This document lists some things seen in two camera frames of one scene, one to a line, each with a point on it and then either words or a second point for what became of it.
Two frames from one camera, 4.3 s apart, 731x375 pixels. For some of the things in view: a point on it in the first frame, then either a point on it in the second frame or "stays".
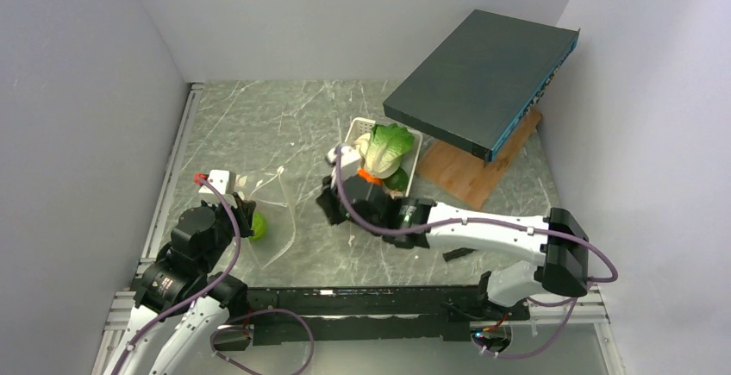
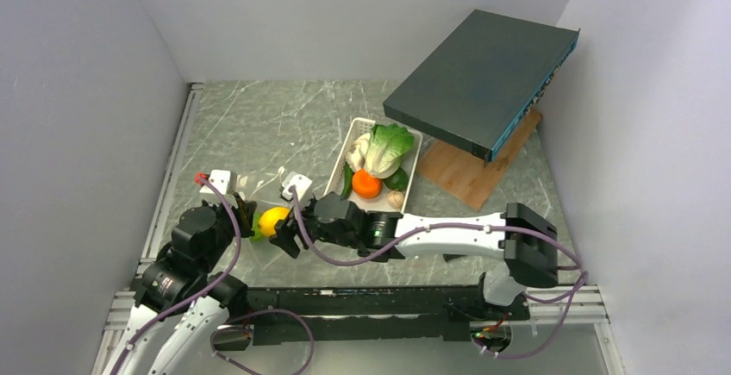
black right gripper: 328,198 → 285,230
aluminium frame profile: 107,351 stays
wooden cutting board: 464,176 stays
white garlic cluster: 363,142 stays
